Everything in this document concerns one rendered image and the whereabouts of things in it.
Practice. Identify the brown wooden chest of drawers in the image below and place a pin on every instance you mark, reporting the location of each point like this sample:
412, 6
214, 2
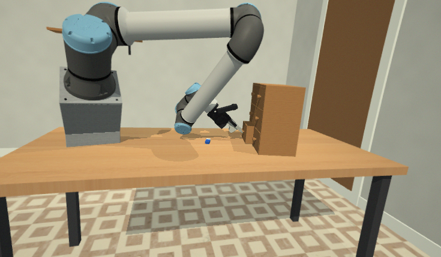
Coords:
281, 120

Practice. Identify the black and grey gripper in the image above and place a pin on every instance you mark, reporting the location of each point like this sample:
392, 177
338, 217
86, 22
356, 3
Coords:
222, 119

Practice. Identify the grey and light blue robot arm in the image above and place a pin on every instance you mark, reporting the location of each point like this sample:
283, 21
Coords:
91, 40

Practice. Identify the brown wooden drawer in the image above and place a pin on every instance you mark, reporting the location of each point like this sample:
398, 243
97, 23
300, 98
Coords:
254, 94
258, 118
248, 132
256, 139
261, 96
253, 113

